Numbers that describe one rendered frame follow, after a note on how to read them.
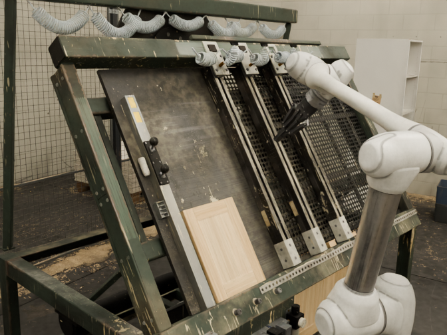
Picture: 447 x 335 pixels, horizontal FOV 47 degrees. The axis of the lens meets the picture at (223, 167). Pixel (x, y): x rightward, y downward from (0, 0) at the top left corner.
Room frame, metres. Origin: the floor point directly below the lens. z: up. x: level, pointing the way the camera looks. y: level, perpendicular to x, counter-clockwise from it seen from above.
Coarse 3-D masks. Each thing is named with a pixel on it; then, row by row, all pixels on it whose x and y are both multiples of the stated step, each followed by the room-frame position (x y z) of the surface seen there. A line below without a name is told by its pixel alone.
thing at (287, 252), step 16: (224, 64) 2.65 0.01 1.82; (208, 80) 2.63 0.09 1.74; (224, 96) 2.57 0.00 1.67; (224, 112) 2.55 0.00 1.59; (240, 128) 2.53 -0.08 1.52; (240, 144) 2.47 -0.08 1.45; (240, 160) 2.47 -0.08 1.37; (256, 160) 2.46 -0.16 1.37; (256, 176) 2.40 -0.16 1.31; (256, 192) 2.40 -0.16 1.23; (272, 208) 2.35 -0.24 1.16; (272, 224) 2.33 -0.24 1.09; (272, 240) 2.32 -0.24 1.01; (288, 240) 2.30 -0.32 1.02; (288, 256) 2.26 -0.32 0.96
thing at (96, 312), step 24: (360, 216) 3.43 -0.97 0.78; (72, 240) 2.82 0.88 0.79; (96, 240) 3.00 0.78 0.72; (408, 240) 3.27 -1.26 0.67; (0, 264) 2.54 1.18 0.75; (24, 264) 2.46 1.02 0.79; (408, 264) 3.20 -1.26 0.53; (48, 288) 2.21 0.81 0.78; (72, 288) 2.20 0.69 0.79; (168, 288) 2.50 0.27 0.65; (72, 312) 2.07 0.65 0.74; (96, 312) 1.99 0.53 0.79; (120, 312) 3.09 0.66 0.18; (168, 312) 1.95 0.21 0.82
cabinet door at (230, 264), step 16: (192, 208) 2.11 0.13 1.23; (208, 208) 2.16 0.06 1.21; (224, 208) 2.22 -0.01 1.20; (192, 224) 2.06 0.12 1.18; (208, 224) 2.12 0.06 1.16; (224, 224) 2.17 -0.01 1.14; (240, 224) 2.23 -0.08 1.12; (192, 240) 2.02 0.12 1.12; (208, 240) 2.07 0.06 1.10; (224, 240) 2.12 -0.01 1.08; (240, 240) 2.18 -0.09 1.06; (208, 256) 2.01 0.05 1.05; (224, 256) 2.07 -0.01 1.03; (240, 256) 2.13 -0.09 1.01; (256, 256) 2.19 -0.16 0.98; (208, 272) 1.97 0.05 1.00; (224, 272) 2.02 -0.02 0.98; (240, 272) 2.08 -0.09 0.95; (256, 272) 2.13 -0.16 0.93; (224, 288) 1.97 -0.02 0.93; (240, 288) 2.02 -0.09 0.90
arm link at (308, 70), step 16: (288, 64) 1.94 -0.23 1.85; (304, 64) 1.91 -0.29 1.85; (320, 64) 1.92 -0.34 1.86; (304, 80) 1.93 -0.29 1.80; (320, 80) 1.88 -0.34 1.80; (336, 80) 1.86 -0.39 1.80; (336, 96) 1.85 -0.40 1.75; (352, 96) 1.81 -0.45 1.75; (368, 112) 1.79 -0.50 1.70; (384, 112) 1.76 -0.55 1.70; (384, 128) 1.75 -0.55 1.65; (400, 128) 1.68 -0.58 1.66
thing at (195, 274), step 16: (128, 96) 2.20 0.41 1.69; (128, 112) 2.17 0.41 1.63; (144, 128) 2.16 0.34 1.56; (160, 192) 2.03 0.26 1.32; (176, 208) 2.02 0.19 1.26; (176, 224) 1.98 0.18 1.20; (176, 240) 1.96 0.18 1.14; (192, 256) 1.94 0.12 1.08; (192, 272) 1.90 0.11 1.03; (208, 288) 1.90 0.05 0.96; (208, 304) 1.85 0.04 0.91
